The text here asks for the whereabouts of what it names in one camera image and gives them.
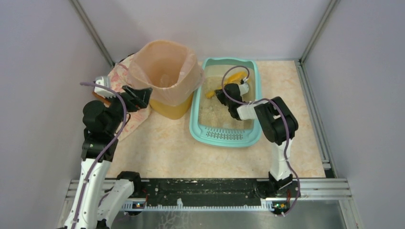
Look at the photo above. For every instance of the aluminium frame rail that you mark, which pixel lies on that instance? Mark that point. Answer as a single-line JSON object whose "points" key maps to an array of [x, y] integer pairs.
{"points": [[309, 189]]}

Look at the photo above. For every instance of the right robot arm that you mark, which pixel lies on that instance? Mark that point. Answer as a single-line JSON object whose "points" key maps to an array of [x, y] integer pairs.
{"points": [[277, 122]]}

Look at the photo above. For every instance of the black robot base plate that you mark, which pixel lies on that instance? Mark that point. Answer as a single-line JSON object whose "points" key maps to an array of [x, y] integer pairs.
{"points": [[207, 194]]}

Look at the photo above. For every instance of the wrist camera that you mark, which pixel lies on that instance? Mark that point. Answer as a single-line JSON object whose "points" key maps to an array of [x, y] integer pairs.
{"points": [[105, 82], [244, 86]]}

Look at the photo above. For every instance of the yellow trash bin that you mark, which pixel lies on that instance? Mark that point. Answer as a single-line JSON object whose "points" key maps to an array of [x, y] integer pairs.
{"points": [[172, 112]]}

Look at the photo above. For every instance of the brown wooden tray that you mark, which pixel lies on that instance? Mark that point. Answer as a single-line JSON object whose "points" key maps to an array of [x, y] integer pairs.
{"points": [[102, 99]]}

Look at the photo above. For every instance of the cat litter sand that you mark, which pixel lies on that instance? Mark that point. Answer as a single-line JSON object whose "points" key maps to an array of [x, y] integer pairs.
{"points": [[214, 114]]}

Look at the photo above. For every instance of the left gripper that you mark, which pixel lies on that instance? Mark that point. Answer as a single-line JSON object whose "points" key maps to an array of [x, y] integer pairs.
{"points": [[131, 99]]}

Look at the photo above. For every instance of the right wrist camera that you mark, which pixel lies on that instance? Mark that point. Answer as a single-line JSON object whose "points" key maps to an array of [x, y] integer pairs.
{"points": [[244, 86]]}

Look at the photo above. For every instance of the orange plastic bin liner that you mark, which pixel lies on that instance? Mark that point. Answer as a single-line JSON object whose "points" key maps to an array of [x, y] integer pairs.
{"points": [[169, 68]]}

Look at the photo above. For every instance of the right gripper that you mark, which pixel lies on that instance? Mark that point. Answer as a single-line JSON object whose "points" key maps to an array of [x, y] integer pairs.
{"points": [[228, 97]]}

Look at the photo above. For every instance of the yellow litter scoop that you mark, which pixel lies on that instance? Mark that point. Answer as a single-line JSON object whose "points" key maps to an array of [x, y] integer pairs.
{"points": [[215, 83]]}

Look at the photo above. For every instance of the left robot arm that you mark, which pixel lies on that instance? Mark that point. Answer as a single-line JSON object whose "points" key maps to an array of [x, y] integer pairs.
{"points": [[91, 208]]}

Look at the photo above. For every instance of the teal litter box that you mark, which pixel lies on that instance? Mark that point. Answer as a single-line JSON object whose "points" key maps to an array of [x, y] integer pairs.
{"points": [[233, 138]]}

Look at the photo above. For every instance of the pink patterned cloth bag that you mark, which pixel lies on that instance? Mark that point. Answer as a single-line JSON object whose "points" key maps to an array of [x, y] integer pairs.
{"points": [[119, 77]]}

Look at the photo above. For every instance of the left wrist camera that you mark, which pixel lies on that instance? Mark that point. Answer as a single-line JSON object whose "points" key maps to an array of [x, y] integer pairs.
{"points": [[105, 82]]}

